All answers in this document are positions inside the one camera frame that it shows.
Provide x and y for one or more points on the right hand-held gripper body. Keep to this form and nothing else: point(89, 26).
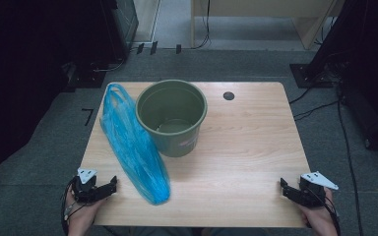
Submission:
point(311, 195)

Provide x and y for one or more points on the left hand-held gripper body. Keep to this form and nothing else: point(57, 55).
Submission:
point(84, 191)

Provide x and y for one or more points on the blue plastic bag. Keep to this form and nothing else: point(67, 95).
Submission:
point(134, 154)

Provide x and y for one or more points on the green plastic bucket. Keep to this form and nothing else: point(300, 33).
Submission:
point(172, 108)

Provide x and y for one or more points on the person's right hand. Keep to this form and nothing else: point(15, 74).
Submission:
point(320, 216)

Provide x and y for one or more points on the person's left hand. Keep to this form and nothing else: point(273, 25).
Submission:
point(80, 214)

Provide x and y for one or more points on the dark floor box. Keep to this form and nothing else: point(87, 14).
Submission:
point(362, 114)

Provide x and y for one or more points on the round black table grommet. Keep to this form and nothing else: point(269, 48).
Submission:
point(228, 95)

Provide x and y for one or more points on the black stand base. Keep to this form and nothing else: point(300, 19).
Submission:
point(87, 78)

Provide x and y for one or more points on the black metal stand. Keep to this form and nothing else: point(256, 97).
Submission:
point(310, 75)

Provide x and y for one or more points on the dark glass cabinet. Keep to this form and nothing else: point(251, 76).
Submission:
point(123, 26)

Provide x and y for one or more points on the light wooden background desk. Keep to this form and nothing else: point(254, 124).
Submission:
point(252, 8)

